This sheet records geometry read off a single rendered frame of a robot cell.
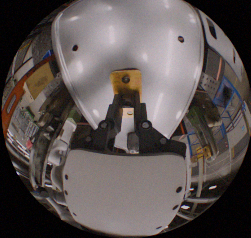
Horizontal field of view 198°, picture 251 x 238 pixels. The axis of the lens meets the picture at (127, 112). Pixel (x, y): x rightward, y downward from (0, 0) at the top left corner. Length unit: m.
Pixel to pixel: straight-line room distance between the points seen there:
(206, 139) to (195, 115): 0.06
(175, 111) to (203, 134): 0.09
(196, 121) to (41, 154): 0.31
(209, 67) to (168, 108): 0.13
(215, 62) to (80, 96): 0.27
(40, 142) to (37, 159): 0.04
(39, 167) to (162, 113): 0.26
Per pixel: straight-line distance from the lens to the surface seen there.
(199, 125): 0.20
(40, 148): 0.18
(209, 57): 0.18
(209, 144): 0.19
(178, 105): 0.16
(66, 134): 0.77
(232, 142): 8.19
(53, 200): 0.51
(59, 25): 0.16
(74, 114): 0.75
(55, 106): 0.17
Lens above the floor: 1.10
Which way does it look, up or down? 41 degrees down
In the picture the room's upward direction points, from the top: 175 degrees counter-clockwise
